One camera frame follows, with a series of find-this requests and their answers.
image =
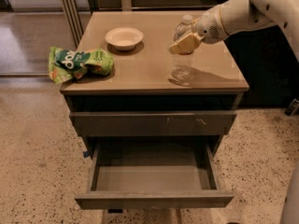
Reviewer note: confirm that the clear plastic water bottle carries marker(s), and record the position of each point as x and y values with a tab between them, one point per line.
182	62

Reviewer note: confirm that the closed grey top drawer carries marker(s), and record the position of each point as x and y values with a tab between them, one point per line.
139	124

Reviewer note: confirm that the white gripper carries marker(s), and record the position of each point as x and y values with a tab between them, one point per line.
209	24

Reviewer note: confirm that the white paper bowl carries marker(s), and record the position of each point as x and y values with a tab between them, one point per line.
124	38

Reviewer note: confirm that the grey drawer cabinet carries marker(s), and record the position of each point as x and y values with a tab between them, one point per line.
141	80

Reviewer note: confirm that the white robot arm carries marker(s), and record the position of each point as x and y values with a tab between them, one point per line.
235	16

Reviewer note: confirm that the green snack chip bag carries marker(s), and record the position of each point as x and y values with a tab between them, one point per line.
67	64

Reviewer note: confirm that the open grey middle drawer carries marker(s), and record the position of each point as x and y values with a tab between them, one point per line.
153	175

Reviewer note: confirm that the dark object on floor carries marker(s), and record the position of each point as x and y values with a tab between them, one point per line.
293	108

